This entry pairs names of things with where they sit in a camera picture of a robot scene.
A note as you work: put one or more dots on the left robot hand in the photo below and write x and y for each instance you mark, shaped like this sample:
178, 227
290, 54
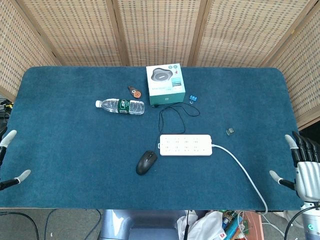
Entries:
7, 140

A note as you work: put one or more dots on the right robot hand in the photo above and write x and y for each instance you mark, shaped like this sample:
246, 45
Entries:
305, 172

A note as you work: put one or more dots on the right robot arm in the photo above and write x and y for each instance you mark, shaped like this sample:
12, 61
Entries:
311, 220

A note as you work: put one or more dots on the white power strip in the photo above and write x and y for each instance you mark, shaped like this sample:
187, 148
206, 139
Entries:
185, 145

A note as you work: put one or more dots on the small grey square object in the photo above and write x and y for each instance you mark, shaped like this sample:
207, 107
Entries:
230, 131

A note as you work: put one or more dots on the colourful packages pile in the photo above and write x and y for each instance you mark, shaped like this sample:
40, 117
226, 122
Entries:
235, 225

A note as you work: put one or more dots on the blue table mat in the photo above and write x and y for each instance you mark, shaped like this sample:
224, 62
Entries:
100, 155

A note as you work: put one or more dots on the white plastic bag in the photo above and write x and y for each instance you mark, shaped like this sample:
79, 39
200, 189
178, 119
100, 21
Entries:
207, 226

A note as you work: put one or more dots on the clear plastic water bottle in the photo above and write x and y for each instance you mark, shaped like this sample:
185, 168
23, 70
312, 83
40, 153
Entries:
122, 106

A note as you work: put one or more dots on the blue binder clip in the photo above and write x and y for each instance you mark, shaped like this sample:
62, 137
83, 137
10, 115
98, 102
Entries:
192, 98

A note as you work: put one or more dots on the orange and brown tape dispenser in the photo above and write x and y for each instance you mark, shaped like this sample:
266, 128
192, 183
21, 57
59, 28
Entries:
134, 92

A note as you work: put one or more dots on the black computer mouse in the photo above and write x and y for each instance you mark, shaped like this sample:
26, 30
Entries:
146, 162

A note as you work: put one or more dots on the blue grey plastic stool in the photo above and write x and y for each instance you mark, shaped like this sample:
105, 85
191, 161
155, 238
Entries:
140, 225

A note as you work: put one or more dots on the white and teal product box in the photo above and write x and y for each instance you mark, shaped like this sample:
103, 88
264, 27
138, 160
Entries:
166, 85

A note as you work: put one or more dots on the woven bamboo folding screen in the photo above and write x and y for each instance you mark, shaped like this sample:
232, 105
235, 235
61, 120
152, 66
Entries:
160, 30

